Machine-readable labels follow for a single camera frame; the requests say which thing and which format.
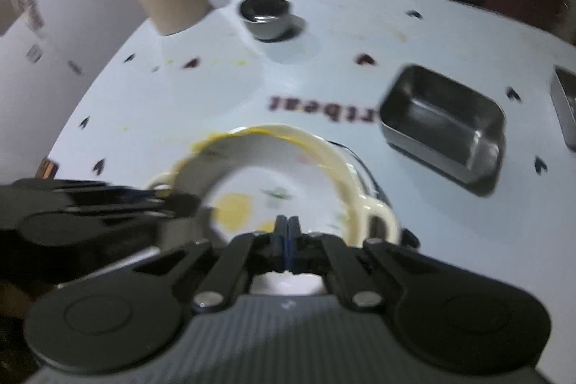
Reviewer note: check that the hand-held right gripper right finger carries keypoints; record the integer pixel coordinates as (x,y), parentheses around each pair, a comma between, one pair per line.
(294,242)

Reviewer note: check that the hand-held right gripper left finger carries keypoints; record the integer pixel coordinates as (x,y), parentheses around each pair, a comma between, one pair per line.
(281,242)

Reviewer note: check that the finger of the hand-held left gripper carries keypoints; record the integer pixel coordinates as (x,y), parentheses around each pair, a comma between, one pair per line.
(135,193)
(180,204)

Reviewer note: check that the small floral ceramic bowl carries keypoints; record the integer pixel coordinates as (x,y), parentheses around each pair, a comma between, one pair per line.
(270,168)

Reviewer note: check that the large steel rectangular tray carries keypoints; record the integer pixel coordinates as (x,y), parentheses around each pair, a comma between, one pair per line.
(441,127)

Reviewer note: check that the round steel bowl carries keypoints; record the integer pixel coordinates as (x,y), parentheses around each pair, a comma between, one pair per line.
(265,24)

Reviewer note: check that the small steel rectangular tray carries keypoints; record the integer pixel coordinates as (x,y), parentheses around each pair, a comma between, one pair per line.
(567,109)

